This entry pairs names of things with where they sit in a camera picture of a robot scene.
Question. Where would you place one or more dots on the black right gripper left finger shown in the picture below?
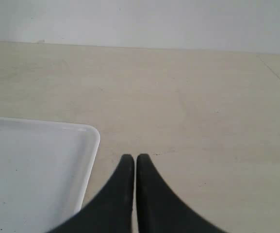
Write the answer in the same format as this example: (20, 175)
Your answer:
(110, 210)

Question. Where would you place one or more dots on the white rectangular plastic tray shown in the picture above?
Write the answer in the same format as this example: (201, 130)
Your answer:
(44, 172)

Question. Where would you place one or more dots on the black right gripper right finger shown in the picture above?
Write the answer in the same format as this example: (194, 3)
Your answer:
(159, 209)

